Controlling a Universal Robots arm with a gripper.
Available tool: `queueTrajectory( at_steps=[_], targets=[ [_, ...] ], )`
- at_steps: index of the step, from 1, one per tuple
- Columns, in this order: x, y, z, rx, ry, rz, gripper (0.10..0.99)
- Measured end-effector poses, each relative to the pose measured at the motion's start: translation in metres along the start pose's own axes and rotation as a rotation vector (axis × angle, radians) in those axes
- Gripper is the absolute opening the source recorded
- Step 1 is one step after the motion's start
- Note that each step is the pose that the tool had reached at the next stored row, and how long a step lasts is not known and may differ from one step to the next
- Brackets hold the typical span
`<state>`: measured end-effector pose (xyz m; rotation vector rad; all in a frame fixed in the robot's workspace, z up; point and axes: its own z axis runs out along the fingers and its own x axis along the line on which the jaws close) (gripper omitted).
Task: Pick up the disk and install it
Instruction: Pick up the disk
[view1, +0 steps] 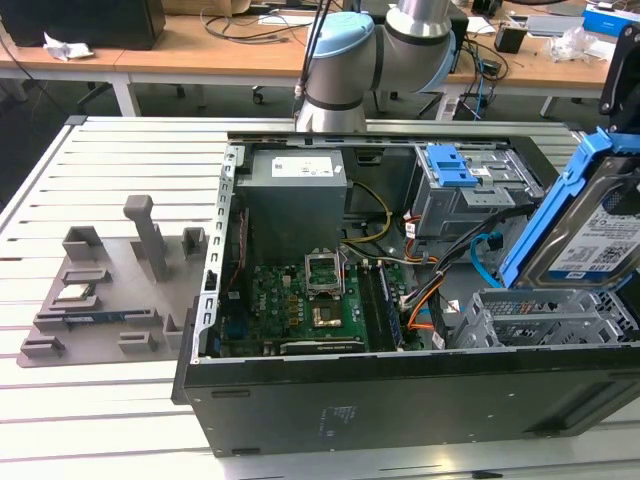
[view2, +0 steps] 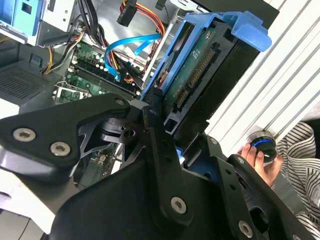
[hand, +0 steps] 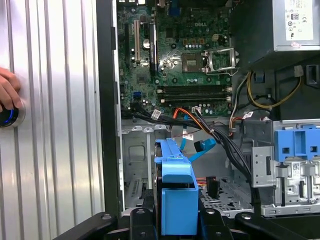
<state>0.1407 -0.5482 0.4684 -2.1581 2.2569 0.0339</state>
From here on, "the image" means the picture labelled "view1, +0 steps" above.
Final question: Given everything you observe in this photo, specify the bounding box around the hard disk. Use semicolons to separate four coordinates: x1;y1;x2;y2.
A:
499;127;640;291

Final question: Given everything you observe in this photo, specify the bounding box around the grey metal disk bay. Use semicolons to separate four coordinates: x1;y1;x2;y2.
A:
449;287;631;351

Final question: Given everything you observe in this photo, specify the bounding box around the blue cardboard box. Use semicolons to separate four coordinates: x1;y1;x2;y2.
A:
582;3;640;36

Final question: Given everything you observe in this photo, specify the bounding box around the clear plastic bag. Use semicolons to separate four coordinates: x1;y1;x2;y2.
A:
543;27;609;64

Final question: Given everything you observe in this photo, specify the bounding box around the grey flat device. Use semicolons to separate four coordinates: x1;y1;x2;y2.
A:
525;13;585;37

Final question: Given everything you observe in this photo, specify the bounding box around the small black box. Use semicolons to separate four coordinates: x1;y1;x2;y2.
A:
493;24;530;55

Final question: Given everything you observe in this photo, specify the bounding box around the black speaker box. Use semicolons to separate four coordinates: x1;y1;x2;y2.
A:
449;12;471;75

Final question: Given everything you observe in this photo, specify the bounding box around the blue plastic carrier latch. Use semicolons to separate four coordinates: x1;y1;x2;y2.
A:
427;143;480;189

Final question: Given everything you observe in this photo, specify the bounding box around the grey metal drive cage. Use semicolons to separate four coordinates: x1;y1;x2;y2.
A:
407;144;546;241

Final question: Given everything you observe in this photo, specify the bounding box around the installed RAM stick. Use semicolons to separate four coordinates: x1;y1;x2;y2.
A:
375;262;405;350

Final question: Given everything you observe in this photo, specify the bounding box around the metal locking lever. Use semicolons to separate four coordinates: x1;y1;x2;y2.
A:
339;245;352;296

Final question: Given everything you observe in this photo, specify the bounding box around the black RAM slot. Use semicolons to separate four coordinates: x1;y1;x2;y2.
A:
356;263;381;352
364;263;394;352

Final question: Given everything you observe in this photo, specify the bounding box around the grey power supply unit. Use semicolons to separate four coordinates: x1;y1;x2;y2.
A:
234;149;349;266

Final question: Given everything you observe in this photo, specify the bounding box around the metal socket cover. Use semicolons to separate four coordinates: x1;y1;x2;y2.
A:
303;251;347;300

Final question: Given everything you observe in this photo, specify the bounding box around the CPU socket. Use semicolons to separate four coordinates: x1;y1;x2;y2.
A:
308;298;346;334

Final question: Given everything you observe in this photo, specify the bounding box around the black open PC case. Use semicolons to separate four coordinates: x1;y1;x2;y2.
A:
171;130;640;459

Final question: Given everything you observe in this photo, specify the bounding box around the black graphics card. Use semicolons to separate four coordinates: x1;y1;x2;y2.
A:
279;339;366;356

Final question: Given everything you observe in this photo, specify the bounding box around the green motherboard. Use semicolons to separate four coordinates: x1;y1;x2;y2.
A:
219;262;416;354

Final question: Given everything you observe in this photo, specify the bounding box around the wooden desk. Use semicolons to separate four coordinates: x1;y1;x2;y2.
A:
0;12;640;119

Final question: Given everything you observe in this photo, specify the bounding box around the black case fan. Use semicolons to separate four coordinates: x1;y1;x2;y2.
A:
219;207;251;306

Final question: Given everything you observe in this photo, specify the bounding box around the black computer tower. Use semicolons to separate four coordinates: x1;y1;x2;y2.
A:
0;0;166;51

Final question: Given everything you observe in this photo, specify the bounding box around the grey parts rack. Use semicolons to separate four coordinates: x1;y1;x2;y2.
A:
16;194;211;371

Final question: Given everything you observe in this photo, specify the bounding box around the crumpled white paper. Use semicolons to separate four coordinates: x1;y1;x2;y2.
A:
42;31;95;62

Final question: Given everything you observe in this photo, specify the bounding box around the blue RAM stick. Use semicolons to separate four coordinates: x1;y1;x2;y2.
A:
62;312;126;326

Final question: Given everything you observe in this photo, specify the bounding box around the silver CPU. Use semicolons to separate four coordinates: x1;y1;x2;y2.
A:
52;284;96;306

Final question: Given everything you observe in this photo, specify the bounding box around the black sleeved cable bundle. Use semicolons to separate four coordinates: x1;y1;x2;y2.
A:
429;202;539;351

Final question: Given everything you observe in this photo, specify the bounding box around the blue wire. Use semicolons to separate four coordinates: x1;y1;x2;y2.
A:
469;232;506;289

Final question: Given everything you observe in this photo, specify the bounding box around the red orange wire bundle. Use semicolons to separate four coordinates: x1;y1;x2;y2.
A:
403;234;441;265

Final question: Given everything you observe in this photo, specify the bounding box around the yellow wire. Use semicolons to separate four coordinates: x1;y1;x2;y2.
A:
343;179;395;246

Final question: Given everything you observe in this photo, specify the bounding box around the black hanging cable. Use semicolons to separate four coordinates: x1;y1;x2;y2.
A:
292;0;334;119

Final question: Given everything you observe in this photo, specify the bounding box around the red black twisted wire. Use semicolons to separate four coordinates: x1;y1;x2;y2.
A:
224;209;250;296

